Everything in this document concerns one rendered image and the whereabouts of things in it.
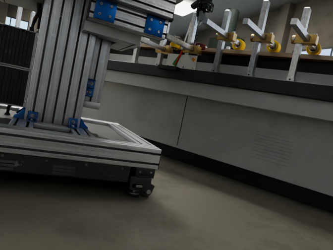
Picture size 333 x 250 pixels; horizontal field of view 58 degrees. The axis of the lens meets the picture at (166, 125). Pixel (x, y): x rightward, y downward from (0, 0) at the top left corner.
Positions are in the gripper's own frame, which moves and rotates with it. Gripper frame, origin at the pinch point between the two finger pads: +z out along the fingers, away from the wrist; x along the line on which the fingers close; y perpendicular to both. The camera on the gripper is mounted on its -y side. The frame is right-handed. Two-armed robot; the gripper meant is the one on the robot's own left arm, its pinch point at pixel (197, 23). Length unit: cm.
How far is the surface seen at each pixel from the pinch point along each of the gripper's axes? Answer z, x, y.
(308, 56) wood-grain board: 12, 23, 69
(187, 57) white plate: 22.7, 5.3, -6.6
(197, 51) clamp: 17.4, 6.3, 0.4
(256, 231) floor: 101, -50, 85
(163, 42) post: 13.0, 5.6, -32.0
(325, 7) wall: -210, 523, -56
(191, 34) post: 6.2, 6.0, -8.2
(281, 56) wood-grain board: 13, 23, 53
